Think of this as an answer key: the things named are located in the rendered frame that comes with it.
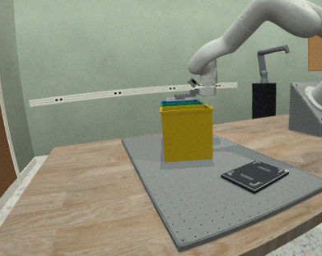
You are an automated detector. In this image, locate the yellow recycle bin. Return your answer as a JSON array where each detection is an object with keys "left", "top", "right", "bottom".
[{"left": 160, "top": 105, "right": 214, "bottom": 162}]

